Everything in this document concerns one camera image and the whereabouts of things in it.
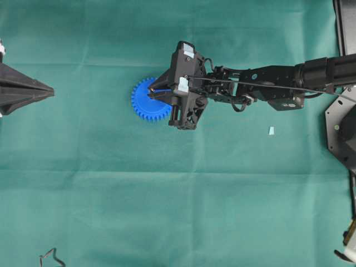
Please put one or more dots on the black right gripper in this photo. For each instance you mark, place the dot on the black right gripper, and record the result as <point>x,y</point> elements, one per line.
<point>184,79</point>

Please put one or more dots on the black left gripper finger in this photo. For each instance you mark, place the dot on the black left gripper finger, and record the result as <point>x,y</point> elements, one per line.
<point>15,79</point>
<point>11,100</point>

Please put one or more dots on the blue plastic gear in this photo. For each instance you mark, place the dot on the blue plastic gear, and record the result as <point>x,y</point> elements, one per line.
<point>146,108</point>

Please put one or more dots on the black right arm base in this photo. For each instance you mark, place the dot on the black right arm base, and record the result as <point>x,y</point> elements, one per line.
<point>340,126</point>

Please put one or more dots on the yellow black clamp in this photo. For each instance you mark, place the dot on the yellow black clamp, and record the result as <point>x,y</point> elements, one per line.
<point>348,254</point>

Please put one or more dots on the white part left edge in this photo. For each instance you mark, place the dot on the white part left edge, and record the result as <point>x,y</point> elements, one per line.
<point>2,48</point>

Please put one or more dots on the green cloth mat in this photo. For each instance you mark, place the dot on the green cloth mat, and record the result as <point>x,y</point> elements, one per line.
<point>82,173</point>

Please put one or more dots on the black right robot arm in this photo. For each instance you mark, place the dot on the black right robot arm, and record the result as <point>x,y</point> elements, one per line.
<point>282,87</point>

